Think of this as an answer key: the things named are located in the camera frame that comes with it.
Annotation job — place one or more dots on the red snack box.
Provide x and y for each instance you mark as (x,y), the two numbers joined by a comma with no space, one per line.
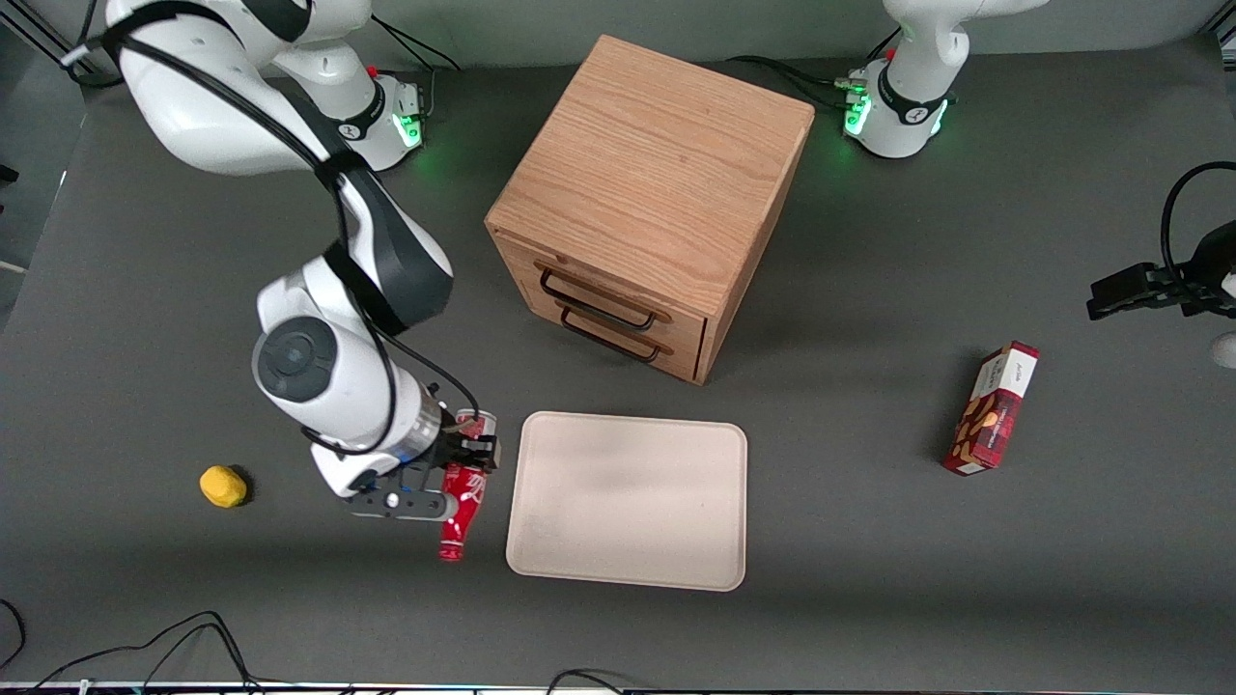
(993,410)

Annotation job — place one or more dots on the aluminium frame rail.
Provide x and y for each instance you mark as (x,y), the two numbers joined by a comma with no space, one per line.
(39,29)

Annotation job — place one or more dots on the yellow lemon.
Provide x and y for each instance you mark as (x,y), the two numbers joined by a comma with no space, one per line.
(223,486)

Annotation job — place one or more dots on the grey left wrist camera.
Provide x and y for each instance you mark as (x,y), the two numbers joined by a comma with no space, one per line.
(1226,349)

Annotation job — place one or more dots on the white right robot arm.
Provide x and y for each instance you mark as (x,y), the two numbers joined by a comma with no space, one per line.
(319,357)

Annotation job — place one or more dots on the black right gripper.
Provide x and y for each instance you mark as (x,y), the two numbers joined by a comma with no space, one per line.
(454,448)

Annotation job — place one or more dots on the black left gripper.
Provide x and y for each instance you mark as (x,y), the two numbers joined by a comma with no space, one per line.
(1209,267)

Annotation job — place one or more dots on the beige plastic tray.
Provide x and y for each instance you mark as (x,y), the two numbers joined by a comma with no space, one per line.
(628,502)

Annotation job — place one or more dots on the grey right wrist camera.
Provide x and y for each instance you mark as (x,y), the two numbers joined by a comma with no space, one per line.
(401,500)

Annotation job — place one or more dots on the wooden drawer cabinet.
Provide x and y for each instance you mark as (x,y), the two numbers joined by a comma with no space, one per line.
(657,174)

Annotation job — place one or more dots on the red coke bottle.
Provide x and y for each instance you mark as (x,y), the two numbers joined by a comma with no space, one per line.
(462,512)

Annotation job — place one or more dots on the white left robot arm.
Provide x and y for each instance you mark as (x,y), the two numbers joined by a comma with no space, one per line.
(908,97)

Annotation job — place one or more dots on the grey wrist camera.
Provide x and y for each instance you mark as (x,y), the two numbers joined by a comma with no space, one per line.
(1226,349)
(401,500)

